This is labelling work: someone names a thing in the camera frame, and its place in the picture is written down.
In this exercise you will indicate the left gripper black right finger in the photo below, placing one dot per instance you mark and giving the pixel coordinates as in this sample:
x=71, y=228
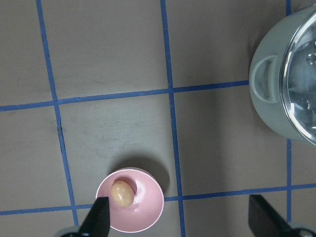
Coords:
x=264, y=221

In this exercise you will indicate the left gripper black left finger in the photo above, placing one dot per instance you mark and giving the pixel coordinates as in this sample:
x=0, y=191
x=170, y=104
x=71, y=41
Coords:
x=97, y=222

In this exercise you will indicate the brown egg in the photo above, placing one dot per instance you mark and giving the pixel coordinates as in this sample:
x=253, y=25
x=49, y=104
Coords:
x=122, y=193

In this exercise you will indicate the glass pot lid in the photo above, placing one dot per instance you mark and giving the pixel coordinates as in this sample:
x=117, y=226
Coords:
x=299, y=79

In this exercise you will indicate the pink bowl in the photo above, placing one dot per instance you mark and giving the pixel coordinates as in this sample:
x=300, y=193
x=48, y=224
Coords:
x=148, y=202

